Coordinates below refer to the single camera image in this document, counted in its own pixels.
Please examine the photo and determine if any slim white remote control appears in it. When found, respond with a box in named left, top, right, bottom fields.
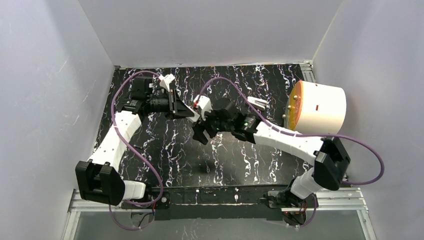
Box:
left=187, top=107, right=201, bottom=123

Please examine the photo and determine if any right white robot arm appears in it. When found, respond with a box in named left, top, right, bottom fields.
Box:
left=193, top=100, right=350, bottom=203

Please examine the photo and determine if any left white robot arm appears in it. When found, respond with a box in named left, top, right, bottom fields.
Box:
left=75, top=74, right=199, bottom=206

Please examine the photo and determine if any white cylindrical container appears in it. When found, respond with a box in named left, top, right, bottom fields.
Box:
left=283, top=80, right=347, bottom=134

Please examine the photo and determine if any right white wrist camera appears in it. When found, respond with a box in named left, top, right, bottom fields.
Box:
left=193, top=95, right=212, bottom=121

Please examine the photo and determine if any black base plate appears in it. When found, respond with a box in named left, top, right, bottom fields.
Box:
left=120, top=185, right=307, bottom=222

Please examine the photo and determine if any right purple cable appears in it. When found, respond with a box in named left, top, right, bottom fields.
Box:
left=198, top=76, right=385, bottom=229

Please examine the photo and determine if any aluminium frame rail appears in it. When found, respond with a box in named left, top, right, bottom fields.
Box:
left=62, top=184, right=377, bottom=240

